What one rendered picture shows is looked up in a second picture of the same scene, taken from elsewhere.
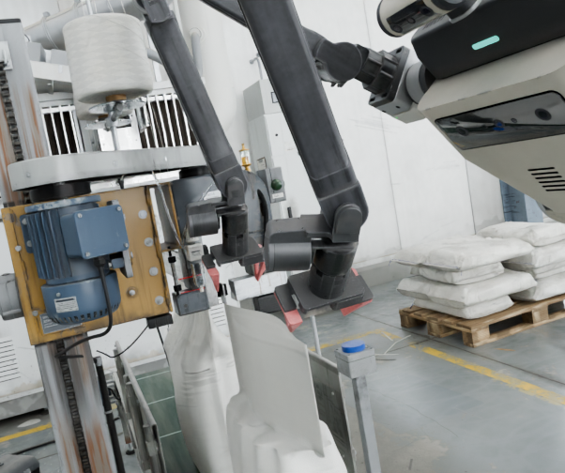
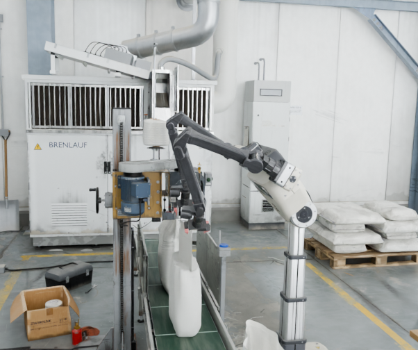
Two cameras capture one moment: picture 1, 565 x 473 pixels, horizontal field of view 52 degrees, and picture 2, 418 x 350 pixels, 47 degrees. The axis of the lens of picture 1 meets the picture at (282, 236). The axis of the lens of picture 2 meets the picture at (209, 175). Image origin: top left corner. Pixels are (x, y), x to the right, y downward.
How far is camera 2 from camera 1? 1.85 m
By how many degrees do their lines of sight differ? 9
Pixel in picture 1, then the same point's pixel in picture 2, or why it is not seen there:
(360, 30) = (332, 53)
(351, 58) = not seen: hidden behind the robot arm
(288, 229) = (186, 209)
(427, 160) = (361, 146)
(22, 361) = (89, 217)
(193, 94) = not seen: hidden behind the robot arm
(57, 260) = (128, 195)
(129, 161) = (155, 167)
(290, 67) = (189, 177)
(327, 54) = not seen: hidden behind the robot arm
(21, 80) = (126, 128)
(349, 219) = (199, 210)
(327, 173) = (195, 199)
